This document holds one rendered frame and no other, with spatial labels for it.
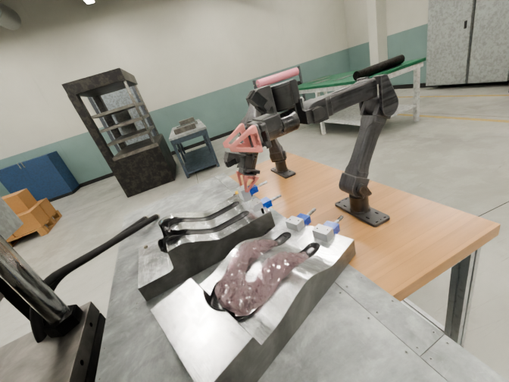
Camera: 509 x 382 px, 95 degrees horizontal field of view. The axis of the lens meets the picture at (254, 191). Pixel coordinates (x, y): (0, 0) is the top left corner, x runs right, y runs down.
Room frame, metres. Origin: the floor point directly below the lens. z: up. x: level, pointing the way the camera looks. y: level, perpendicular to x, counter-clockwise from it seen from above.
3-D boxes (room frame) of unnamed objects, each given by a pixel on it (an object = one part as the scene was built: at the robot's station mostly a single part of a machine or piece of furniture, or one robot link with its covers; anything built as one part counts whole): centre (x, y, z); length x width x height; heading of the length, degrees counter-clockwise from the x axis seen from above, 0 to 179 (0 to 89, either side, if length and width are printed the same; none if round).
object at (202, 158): (5.31, 0.98, 0.46); 1.90 x 0.70 x 0.92; 9
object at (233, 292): (0.48, 0.05, 0.90); 0.26 x 0.18 x 0.08; 125
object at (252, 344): (0.47, 0.05, 0.86); 0.50 x 0.26 x 0.11; 125
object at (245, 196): (0.92, 0.00, 0.92); 0.13 x 0.05 x 0.05; 108
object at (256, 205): (0.81, -0.03, 0.89); 0.13 x 0.05 x 0.05; 107
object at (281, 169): (1.27, -0.19, 0.84); 0.20 x 0.07 x 0.08; 15
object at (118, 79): (5.16, 2.02, 1.03); 1.54 x 0.94 x 2.06; 9
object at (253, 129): (0.59, -0.02, 1.20); 0.09 x 0.07 x 0.07; 105
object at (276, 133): (0.62, -0.08, 1.20); 0.10 x 0.07 x 0.07; 15
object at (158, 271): (0.79, 0.24, 0.87); 0.50 x 0.26 x 0.14; 108
